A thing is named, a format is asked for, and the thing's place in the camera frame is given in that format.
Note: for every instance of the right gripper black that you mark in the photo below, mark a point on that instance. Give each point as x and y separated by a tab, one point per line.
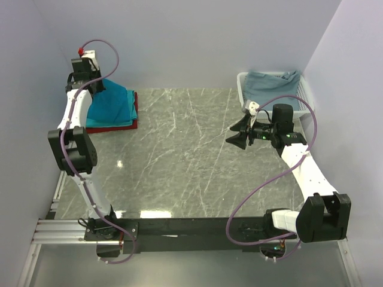
246	130

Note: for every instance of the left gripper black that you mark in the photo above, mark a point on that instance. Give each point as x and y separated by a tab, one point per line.
101	87

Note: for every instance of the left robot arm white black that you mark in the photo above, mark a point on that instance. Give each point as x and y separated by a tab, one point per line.
73	150

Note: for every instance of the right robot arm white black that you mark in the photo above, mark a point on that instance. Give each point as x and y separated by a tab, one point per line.
324	215

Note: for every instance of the folded light teal t shirt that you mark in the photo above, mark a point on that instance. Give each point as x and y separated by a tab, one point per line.
131	110

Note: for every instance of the grey blue t shirt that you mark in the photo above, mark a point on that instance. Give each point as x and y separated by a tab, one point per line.
260	87

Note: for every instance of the folded red t shirt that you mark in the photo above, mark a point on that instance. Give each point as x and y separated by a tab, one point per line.
119	128

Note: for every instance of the white plastic basket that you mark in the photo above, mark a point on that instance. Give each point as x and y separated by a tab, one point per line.
303	92

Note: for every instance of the black base beam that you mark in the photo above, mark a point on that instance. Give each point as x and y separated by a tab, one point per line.
128	236

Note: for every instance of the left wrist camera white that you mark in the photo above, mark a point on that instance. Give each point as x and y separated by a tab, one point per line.
91	55

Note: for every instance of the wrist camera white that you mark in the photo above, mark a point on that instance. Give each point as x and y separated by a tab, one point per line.
91	55
251	108

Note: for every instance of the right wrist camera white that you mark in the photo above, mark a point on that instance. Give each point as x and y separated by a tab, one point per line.
251	108

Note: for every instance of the aluminium rail frame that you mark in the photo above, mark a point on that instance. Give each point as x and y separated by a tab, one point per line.
176	164

